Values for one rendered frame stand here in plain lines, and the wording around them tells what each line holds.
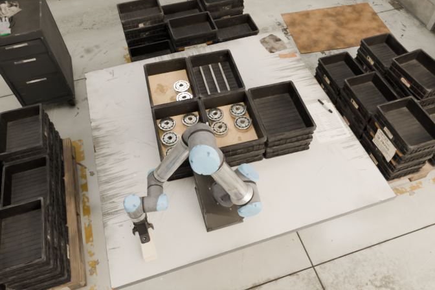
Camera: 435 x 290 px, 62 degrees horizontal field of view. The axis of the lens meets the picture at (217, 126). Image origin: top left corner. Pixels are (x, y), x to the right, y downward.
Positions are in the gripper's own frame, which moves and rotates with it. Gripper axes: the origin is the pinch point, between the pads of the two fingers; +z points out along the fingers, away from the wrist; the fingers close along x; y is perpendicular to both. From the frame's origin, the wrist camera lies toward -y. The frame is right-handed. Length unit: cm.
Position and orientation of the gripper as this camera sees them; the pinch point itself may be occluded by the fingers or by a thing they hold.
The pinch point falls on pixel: (145, 235)
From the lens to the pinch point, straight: 197.5
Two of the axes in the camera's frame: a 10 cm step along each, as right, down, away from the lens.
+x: -9.5, 2.5, -1.7
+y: -3.0, -7.5, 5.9
